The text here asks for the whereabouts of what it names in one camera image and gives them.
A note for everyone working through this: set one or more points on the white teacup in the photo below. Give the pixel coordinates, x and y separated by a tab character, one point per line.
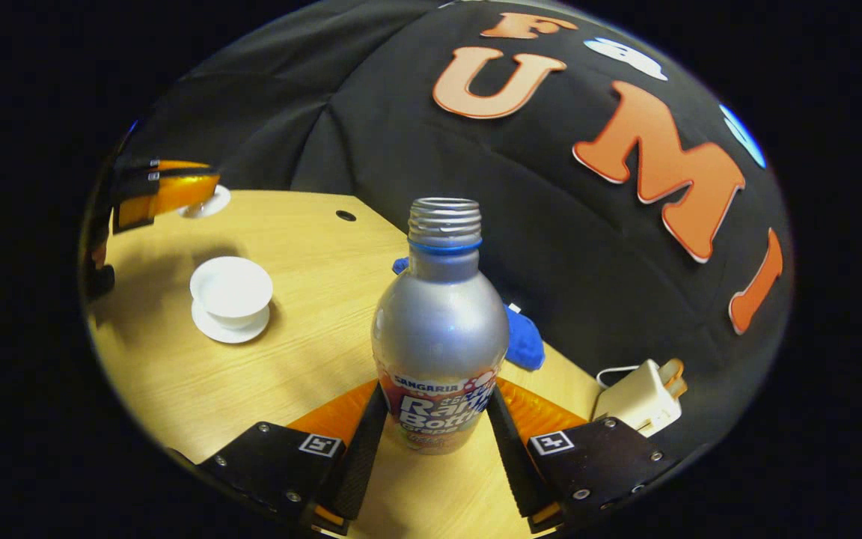
230	288

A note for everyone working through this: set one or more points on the silver water bottle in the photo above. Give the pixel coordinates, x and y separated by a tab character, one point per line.
438	329

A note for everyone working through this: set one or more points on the white saucer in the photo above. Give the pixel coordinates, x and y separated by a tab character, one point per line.
214	329

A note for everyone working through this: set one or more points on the toast slice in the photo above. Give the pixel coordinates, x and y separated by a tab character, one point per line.
673	369
679	388

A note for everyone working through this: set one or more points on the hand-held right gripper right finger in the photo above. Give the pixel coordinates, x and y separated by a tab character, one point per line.
509	464

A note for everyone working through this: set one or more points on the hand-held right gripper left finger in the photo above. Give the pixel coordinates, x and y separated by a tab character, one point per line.
367	457

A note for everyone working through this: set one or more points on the black backdrop cloth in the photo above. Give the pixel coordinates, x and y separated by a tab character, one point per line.
364	112

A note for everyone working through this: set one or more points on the blue towel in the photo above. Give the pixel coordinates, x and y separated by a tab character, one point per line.
524	340

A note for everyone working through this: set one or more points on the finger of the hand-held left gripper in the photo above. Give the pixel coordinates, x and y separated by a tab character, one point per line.
180	165
184	191

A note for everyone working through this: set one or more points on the white toaster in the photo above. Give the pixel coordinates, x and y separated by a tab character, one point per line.
637	400

